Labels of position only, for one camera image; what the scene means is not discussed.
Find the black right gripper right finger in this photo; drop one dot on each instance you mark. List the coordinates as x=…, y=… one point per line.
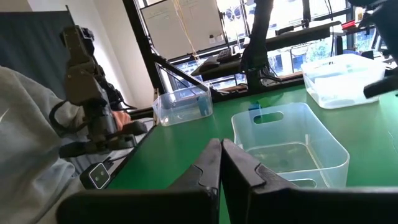
x=280, y=205

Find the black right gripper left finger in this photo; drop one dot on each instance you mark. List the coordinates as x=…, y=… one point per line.
x=186, y=205

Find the blue foam cube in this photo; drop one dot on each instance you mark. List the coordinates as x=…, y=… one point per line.
x=254, y=106

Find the green foam triangle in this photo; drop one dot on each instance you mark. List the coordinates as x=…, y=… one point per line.
x=266, y=102

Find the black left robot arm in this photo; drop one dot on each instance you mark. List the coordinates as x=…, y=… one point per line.
x=259, y=37

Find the small clear plastic bin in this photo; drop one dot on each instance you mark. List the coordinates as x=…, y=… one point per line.
x=180, y=107

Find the blue foam cylinder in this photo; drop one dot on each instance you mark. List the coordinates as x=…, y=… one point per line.
x=203, y=105

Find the person's hand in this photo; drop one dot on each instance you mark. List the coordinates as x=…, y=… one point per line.
x=121, y=119

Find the black diagonal brace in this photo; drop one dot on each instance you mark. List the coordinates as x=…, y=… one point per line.
x=186, y=73

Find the wide clear plastic bin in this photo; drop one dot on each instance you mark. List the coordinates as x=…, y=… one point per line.
x=342, y=81

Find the black keyboard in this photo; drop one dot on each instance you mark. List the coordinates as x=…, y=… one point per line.
x=224, y=55

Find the black rounded bar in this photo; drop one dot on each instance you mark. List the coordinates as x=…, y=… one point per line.
x=381, y=86

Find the black desk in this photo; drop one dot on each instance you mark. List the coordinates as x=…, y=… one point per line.
x=298, y=37

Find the person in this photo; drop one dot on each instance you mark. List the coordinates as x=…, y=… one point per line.
x=25, y=140

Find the whiteboard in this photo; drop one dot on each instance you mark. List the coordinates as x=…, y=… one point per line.
x=180, y=28

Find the dark partition panel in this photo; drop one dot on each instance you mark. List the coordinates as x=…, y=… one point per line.
x=31, y=40

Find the black camera with white face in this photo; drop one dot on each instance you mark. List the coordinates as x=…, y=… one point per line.
x=99, y=175

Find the black frame post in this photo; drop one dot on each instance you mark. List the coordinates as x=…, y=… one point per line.
x=141, y=40

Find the black bulky mount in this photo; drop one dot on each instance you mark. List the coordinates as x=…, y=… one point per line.
x=385, y=18

